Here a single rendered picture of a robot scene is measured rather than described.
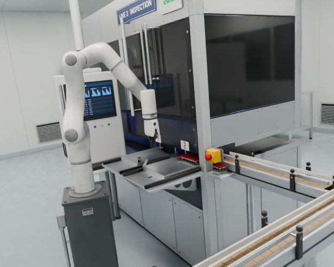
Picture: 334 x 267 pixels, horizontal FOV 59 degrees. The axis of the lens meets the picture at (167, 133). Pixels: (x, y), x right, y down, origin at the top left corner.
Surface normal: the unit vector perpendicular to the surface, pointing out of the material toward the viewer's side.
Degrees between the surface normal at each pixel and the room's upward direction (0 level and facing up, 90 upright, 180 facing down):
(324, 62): 90
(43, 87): 90
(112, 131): 90
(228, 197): 90
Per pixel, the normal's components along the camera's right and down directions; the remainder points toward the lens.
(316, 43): -0.83, 0.19
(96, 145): 0.49, 0.15
